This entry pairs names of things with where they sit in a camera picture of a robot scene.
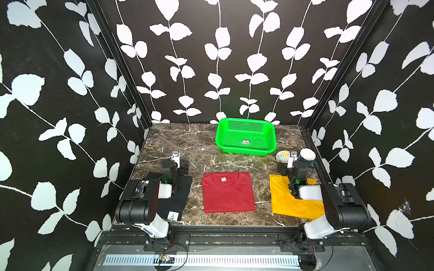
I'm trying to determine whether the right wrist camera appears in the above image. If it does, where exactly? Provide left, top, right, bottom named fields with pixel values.
left=287, top=151, right=298, bottom=168

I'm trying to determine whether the yellow t-shirt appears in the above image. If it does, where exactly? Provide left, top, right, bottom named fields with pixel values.
left=269, top=175, right=325, bottom=220

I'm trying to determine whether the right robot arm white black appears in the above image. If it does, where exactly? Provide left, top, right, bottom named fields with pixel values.
left=270, top=160, right=371, bottom=241

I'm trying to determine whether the small circuit board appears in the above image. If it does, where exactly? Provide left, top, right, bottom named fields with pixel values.
left=158, top=255, right=175, bottom=265

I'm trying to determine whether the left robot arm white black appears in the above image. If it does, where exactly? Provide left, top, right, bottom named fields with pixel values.
left=115, top=160, right=193, bottom=241

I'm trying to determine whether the green mug white lid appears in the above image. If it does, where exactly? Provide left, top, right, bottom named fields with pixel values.
left=298, top=148, right=319, bottom=168

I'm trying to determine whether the patterned yellow blue plate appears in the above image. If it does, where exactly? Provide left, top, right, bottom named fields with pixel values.
left=276, top=150, right=290, bottom=164

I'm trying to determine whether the black t-shirt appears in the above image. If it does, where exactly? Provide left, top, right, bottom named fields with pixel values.
left=157, top=176, right=193, bottom=221

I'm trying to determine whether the white slotted cable duct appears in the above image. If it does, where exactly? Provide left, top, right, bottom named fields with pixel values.
left=103, top=254, right=300, bottom=268

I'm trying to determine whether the green plastic basket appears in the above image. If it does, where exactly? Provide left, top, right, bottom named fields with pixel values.
left=215, top=117, right=277, bottom=157

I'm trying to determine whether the red t-shirt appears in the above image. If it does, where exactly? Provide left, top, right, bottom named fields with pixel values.
left=201, top=171, right=255, bottom=213

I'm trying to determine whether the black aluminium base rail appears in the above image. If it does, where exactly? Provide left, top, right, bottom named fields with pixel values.
left=96, top=225, right=369, bottom=255

